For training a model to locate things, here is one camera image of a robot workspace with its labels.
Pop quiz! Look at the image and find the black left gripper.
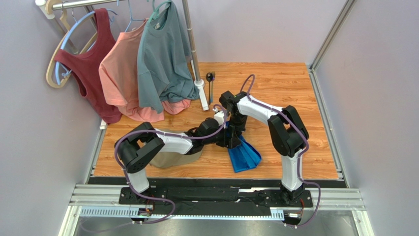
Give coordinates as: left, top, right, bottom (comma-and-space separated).
203, 123, 242, 149

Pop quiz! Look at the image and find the blue cloth napkin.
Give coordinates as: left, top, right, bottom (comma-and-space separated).
224, 122, 262, 173

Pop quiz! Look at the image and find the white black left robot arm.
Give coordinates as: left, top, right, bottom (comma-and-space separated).
114, 118, 246, 193

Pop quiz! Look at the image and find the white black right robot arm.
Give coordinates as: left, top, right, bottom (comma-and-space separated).
219, 91, 308, 192

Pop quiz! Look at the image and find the white clothes rack foot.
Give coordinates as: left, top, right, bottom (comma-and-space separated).
194, 79, 209, 111

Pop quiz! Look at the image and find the beige baseball cap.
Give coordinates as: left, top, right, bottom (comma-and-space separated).
149, 128, 204, 169

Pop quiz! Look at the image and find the black spoon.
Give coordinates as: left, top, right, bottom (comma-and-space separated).
206, 72, 211, 105

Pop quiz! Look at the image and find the teal t-shirt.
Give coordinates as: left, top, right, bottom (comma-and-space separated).
137, 2, 199, 113

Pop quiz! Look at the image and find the pink t-shirt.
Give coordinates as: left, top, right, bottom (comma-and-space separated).
98, 23, 192, 122

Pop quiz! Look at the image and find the teal clothes hanger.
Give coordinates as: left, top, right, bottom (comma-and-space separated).
149, 0, 172, 22

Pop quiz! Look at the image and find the maroon tank top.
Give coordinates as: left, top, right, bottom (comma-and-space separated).
54, 8, 122, 124

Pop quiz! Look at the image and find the light blue clothes hanger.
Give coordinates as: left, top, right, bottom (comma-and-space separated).
46, 11, 98, 89

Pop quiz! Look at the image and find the metal clothes rack pole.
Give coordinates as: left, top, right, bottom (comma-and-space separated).
35, 0, 203, 84

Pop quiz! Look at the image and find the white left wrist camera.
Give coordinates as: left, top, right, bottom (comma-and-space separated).
213, 111, 227, 126

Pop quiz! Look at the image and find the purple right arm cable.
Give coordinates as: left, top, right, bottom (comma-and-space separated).
239, 74, 322, 229

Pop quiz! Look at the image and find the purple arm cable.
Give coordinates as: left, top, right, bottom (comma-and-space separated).
114, 104, 230, 225
239, 74, 322, 229

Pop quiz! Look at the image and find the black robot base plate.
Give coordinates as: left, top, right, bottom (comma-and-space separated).
118, 186, 314, 208

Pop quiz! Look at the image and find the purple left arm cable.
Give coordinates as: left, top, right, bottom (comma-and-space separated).
114, 104, 230, 225

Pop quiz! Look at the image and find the aluminium frame rail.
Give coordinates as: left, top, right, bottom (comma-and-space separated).
59, 184, 374, 236

